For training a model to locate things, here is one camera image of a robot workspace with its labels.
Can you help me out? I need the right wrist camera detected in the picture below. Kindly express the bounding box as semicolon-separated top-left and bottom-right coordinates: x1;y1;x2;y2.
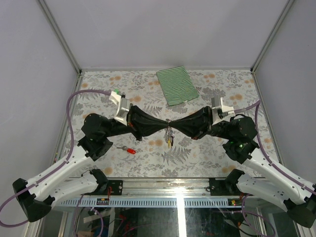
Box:
211;96;235;125

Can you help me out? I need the red tag key lower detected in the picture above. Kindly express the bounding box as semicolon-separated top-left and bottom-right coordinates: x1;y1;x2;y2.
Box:
117;146;136;155

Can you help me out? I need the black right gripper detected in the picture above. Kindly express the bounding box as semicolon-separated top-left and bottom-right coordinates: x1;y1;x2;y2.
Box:
169;106;234;140

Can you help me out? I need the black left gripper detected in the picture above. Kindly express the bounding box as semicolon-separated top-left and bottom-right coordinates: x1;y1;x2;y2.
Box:
104;104;169;141

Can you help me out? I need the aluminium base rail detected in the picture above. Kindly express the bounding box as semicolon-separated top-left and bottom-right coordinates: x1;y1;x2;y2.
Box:
37;176;282;198

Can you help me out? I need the large metal keyring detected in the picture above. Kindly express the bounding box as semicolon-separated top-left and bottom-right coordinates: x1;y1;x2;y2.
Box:
165;119;174;148

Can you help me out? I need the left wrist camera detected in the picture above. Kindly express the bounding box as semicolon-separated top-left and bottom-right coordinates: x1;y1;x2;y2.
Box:
109;91;131;126

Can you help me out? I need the floral tablecloth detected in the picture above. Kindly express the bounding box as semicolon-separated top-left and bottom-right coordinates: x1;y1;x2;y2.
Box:
64;70;277;178

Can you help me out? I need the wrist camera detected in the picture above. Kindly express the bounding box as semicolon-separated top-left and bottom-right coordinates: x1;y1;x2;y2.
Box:
211;96;235;125
109;91;131;126

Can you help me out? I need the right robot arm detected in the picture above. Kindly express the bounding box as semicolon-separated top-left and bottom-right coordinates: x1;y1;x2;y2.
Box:
169;106;316;228

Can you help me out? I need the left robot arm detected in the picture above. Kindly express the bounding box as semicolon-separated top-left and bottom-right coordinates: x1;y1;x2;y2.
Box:
12;106;168;222

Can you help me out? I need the green white striped cloth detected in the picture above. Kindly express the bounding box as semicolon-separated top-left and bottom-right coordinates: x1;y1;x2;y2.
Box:
156;66;199;106

